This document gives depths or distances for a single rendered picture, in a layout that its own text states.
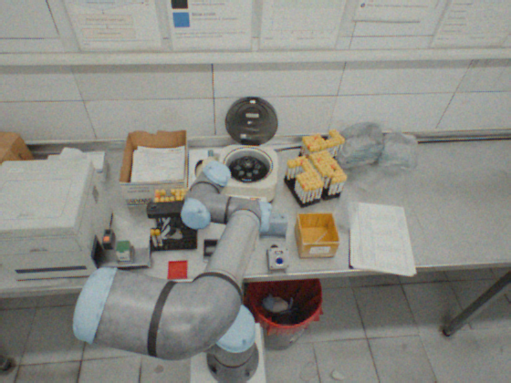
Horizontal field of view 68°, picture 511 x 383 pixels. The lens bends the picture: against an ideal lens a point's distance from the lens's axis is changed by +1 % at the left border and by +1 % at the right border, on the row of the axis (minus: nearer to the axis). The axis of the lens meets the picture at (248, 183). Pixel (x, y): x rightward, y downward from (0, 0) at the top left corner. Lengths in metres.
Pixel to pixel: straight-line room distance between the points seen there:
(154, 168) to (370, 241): 0.89
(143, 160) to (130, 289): 1.06
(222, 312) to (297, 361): 1.58
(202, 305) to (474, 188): 1.49
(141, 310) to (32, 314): 1.91
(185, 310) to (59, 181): 0.82
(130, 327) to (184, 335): 0.08
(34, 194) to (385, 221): 1.23
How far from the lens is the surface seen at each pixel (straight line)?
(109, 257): 1.40
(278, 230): 1.39
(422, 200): 1.72
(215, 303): 0.61
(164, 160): 1.61
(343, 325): 2.29
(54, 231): 1.22
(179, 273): 1.36
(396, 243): 1.52
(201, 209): 0.91
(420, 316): 2.47
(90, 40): 1.51
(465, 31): 1.72
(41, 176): 1.34
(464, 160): 2.00
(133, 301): 0.61
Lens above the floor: 2.07
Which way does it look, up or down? 49 degrees down
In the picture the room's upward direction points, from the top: 3 degrees clockwise
